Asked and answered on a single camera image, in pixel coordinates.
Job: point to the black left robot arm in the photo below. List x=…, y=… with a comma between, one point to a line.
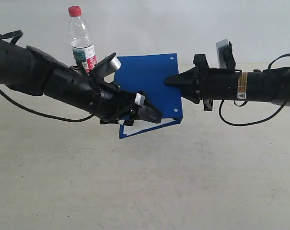
x=31, y=71

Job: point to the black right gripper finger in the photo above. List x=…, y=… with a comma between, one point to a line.
x=190, y=93
x=181, y=79

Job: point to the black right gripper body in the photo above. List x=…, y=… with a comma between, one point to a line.
x=214, y=83

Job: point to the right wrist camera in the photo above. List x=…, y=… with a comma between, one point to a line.
x=225, y=55

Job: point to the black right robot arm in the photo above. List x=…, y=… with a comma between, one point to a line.
x=270, y=85

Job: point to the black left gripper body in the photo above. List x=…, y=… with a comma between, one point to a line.
x=115, y=104

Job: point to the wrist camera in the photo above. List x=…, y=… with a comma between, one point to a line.
x=225, y=55
x=107, y=66

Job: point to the blue binder folder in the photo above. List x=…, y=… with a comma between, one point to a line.
x=147, y=73

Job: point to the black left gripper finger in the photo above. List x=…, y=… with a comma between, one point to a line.
x=144, y=110

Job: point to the clear plastic bottle red cap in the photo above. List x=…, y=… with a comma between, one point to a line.
x=80, y=39

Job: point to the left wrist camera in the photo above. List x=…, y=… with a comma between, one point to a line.
x=107, y=66

